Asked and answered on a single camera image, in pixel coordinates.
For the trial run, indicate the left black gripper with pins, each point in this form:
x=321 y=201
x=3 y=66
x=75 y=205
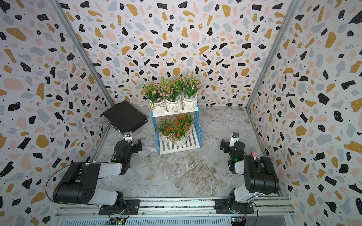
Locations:
x=134 y=147

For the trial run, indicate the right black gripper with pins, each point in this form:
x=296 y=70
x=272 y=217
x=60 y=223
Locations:
x=227 y=147

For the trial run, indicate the red flower pot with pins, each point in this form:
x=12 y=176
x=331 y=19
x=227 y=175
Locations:
x=164 y=126
x=186 y=121
x=178 y=136

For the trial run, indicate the blue white slatted rack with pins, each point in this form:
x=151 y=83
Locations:
x=194 y=138

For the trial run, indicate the pink flower pot front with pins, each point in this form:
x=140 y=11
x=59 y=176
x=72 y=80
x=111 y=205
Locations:
x=154 y=92

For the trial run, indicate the pink flower pot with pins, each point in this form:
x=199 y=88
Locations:
x=172 y=90
x=190 y=87
x=154 y=92

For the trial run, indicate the pink flower pot back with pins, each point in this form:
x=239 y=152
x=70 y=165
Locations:
x=190 y=87

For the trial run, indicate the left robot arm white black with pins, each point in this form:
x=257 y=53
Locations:
x=79 y=183

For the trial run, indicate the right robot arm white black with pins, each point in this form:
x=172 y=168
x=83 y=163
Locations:
x=259 y=174

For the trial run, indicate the pink cylindrical object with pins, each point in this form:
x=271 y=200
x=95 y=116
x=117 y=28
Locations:
x=255 y=152

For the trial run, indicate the black square box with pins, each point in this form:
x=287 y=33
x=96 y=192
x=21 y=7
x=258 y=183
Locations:
x=125 y=117

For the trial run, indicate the green circuit board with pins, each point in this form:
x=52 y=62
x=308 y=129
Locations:
x=117 y=221

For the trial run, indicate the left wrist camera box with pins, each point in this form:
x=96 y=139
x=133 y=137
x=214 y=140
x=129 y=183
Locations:
x=127 y=135

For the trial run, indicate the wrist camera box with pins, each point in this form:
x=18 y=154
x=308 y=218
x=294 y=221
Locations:
x=234 y=139
x=127 y=135

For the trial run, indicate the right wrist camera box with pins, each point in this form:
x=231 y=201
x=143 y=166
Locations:
x=234 y=139

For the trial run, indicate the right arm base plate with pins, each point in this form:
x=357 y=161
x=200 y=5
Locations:
x=226 y=206

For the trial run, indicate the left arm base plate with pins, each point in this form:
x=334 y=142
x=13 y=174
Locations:
x=126 y=207

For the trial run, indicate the aluminium rail frame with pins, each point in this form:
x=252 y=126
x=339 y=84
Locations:
x=189 y=211

